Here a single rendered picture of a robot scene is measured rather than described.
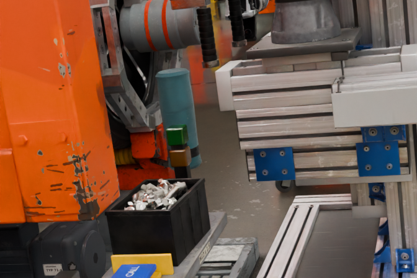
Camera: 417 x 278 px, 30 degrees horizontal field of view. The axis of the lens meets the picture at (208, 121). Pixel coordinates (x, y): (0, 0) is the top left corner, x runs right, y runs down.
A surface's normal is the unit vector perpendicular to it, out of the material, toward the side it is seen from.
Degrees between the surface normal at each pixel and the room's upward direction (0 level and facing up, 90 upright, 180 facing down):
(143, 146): 80
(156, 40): 116
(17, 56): 90
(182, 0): 90
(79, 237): 67
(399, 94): 90
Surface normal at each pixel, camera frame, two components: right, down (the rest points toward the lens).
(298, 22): -0.33, -0.06
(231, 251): -0.13, -0.97
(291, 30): -0.52, -0.05
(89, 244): 0.96, -0.07
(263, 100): -0.26, 0.25
